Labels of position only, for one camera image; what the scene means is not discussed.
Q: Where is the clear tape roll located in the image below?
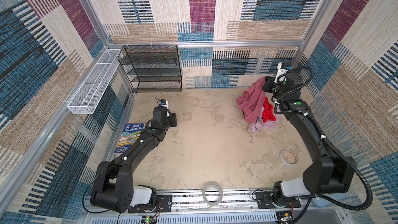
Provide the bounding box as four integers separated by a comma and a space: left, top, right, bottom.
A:
202, 181, 224, 207

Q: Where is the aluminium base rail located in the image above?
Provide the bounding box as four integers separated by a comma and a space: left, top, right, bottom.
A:
78, 187, 354, 224

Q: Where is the white masking tape roll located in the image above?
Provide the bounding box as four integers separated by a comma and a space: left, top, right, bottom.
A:
279, 149, 299, 166

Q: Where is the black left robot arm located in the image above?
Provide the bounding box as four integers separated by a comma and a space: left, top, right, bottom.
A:
90, 106, 177, 213

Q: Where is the small right circuit board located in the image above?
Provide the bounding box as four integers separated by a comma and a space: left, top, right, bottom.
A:
275, 212, 293, 224

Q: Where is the red cloth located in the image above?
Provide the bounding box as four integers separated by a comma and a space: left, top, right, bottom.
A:
261, 97, 277, 123

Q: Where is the green circuit board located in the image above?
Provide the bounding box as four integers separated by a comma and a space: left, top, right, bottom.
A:
140, 216, 157, 224

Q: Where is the white wire mesh basket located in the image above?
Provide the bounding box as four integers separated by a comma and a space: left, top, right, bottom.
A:
67, 49, 121, 115

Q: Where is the treehouse storey book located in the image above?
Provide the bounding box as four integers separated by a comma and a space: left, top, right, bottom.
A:
114, 123, 145, 155

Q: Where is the black wire shelf rack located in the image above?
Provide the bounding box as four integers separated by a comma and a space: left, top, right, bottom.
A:
119, 45, 182, 93

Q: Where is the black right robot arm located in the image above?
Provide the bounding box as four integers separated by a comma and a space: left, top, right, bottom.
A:
260, 72, 372, 210

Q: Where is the pink ribbed cloth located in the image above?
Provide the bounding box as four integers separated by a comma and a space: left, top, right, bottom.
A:
235, 77, 265, 123

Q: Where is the lavender cloth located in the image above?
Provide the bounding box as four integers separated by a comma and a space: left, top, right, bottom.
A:
248, 115, 281, 133

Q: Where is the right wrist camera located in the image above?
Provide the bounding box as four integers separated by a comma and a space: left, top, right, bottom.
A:
274, 62, 292, 83

